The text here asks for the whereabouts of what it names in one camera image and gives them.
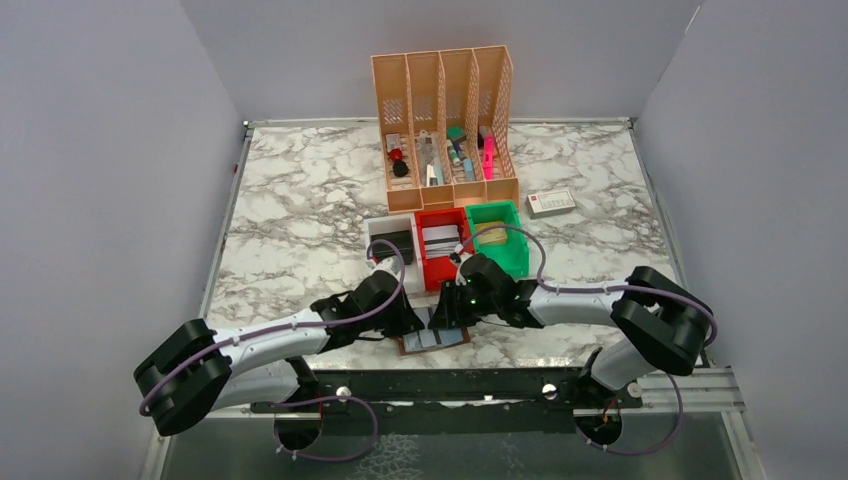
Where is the black metal base rail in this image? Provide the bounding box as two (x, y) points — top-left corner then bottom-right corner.
(249, 367), (642, 436)

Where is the white stapler tool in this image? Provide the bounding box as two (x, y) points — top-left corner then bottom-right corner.
(425, 164), (440, 187)

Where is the red plastic bin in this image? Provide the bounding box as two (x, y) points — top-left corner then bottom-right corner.
(415, 207), (471, 292)

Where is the teal eraser block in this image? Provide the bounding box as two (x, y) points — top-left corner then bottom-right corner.
(446, 126), (467, 143)

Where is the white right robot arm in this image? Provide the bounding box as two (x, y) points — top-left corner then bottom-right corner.
(428, 254), (716, 394)

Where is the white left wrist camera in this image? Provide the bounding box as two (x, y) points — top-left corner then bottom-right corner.
(372, 256), (405, 279)

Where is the white plastic bin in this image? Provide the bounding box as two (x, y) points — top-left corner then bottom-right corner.
(363, 214), (425, 295)

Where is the silver VIP card stack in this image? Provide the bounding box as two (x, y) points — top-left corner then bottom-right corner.
(421, 225), (461, 259)

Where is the small white label box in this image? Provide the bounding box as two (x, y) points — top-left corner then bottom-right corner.
(525, 189), (576, 219)

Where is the black card stack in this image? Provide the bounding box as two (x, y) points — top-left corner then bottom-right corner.
(371, 230), (416, 265)

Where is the brown leather card holder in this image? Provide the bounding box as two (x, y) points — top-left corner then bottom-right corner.
(394, 307), (471, 355)

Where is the black round object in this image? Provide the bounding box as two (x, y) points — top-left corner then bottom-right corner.
(392, 160), (409, 178)

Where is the gold credit card stack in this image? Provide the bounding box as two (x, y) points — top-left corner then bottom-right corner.
(475, 221), (508, 246)

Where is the green plastic bin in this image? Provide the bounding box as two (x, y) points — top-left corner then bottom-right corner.
(466, 201), (529, 279)

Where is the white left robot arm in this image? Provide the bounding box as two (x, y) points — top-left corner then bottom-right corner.
(133, 270), (426, 436)

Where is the peach plastic file organizer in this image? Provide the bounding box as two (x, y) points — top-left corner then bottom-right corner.
(371, 45), (520, 214)

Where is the pink marker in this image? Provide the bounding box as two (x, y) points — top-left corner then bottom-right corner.
(481, 134), (495, 180)

